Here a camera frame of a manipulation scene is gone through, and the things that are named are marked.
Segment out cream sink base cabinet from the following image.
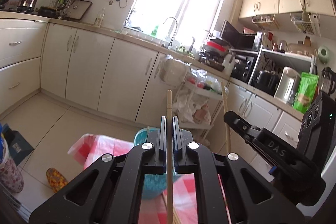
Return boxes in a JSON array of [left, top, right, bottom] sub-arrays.
[[39, 23, 189, 125]]

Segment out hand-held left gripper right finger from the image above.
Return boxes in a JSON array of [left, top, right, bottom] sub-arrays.
[[172, 114, 306, 224]]

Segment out white trolley cart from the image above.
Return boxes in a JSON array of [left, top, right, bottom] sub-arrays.
[[178, 77, 229, 148]]

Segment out clear plastic bags with food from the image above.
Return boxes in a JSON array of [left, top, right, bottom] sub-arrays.
[[188, 69, 226, 94]]

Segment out green packet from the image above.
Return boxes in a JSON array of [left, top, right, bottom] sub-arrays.
[[293, 72, 319, 114]]

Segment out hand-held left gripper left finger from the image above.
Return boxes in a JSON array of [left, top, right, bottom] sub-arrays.
[[28, 116, 168, 224]]

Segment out yellow patterned slipper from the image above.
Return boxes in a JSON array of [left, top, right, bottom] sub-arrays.
[[46, 168, 69, 193]]

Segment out light wooden chopstick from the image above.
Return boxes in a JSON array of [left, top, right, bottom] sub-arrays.
[[166, 90, 174, 224], [220, 81, 231, 155]]

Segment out blue plastic basket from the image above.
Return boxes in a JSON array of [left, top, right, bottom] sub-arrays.
[[134, 127, 168, 200]]

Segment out green round jar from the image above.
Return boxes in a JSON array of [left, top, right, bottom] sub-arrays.
[[317, 46, 331, 64]]

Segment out white hanging plastic bag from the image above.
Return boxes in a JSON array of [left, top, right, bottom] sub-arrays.
[[159, 55, 192, 85]]

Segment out white appliance shelf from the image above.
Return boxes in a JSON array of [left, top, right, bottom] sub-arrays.
[[248, 48, 315, 106]]

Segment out dark rimmed tray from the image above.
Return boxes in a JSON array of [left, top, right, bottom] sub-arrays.
[[69, 0, 93, 22]]

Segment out white plastic jug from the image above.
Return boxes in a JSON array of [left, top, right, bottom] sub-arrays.
[[223, 52, 236, 76]]

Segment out floral patterned bag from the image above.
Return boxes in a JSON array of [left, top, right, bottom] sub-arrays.
[[0, 140, 25, 193]]

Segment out red checked tablecloth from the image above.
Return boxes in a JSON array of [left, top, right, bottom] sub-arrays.
[[68, 133, 231, 224]]

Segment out white thermos jug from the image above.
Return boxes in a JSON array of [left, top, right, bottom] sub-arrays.
[[274, 67, 301, 104]]

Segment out white plastic bag with packets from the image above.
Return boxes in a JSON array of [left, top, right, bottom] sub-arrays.
[[175, 94, 212, 125]]

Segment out clear food cover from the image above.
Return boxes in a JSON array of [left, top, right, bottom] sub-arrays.
[[286, 43, 315, 55]]

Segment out white wire basket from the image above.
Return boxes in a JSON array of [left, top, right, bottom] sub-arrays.
[[290, 13, 319, 35], [252, 14, 276, 24]]

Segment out cream appliance base cabinet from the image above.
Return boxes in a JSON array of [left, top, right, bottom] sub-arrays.
[[226, 82, 309, 170]]

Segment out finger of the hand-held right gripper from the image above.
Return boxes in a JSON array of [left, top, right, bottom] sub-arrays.
[[223, 111, 263, 142]]

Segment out black toaster oven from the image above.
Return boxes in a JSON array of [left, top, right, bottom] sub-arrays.
[[231, 53, 256, 83]]

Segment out black silver microwave oven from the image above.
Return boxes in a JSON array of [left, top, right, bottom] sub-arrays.
[[220, 20, 263, 51]]

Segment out black wok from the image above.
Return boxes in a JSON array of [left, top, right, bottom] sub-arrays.
[[38, 5, 66, 17]]

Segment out chrome faucet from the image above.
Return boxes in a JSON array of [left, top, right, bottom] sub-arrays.
[[163, 17, 179, 49]]

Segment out clear plastic bottle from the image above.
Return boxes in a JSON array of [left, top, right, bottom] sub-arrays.
[[94, 7, 106, 28]]

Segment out stack of red pans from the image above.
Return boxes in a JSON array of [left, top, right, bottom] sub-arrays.
[[199, 39, 231, 71]]

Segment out cream stove drawer cabinet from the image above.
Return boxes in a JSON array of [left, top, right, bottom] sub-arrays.
[[0, 18, 49, 114]]

